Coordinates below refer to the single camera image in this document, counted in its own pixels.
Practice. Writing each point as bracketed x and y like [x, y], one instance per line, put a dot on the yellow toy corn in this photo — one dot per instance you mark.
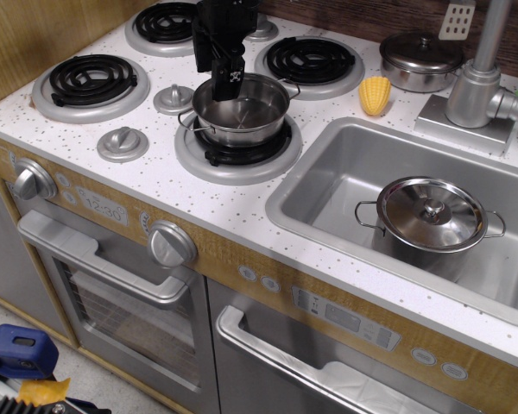
[374, 95]

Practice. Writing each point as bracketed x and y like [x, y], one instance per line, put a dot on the yellow tape piece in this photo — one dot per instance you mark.
[42, 391]

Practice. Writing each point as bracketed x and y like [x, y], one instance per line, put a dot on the grey stovetop knob back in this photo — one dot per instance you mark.
[265, 30]

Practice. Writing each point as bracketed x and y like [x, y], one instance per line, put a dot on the small steel pan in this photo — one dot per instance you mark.
[250, 119]

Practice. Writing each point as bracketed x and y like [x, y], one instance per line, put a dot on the grey toy faucet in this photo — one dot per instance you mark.
[479, 112]

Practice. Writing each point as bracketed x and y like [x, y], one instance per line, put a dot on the front right stove burner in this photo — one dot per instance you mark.
[236, 165]

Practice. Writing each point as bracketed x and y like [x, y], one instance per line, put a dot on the white slotted spatula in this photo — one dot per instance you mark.
[457, 20]

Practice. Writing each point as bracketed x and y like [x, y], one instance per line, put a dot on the oven dial knob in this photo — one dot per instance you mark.
[33, 181]
[169, 245]

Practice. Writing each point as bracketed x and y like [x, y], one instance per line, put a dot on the back right stove burner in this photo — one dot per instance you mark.
[311, 68]

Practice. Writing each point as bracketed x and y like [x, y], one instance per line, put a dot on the grey stovetop knob front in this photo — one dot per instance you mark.
[122, 145]

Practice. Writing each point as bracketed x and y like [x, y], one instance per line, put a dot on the dishwasher door with handle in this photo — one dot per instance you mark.
[318, 357]

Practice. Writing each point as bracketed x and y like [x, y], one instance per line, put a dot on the lidded steel pot on counter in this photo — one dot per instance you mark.
[418, 61]

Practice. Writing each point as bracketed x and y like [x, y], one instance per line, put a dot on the stove burner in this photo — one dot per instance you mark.
[90, 88]
[236, 165]
[311, 68]
[162, 30]

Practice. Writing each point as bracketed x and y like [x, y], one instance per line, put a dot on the grey stovetop knob middle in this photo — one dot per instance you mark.
[173, 100]

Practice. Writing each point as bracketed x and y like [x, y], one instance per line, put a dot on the front left stove burner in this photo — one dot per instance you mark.
[90, 88]

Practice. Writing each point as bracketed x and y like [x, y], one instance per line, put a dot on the right oven dial knob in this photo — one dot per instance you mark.
[169, 245]

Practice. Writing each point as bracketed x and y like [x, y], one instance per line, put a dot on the blue clamp tool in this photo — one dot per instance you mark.
[26, 354]

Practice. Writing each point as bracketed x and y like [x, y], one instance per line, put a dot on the grey stovetop knob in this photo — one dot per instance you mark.
[265, 30]
[122, 145]
[173, 100]

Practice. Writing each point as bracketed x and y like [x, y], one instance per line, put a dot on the back left stove burner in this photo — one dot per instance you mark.
[162, 30]

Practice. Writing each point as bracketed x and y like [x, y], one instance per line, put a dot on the left oven dial knob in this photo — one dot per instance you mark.
[33, 181]

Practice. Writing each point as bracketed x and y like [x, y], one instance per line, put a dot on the oven door with handle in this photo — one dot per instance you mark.
[150, 323]

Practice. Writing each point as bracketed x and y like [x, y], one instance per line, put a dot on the grey sink basin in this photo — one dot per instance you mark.
[328, 197]

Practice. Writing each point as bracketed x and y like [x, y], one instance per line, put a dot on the lidded steel pot in sink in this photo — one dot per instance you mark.
[429, 223]

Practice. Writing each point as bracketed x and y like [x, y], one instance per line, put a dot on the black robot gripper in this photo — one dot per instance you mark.
[218, 33]

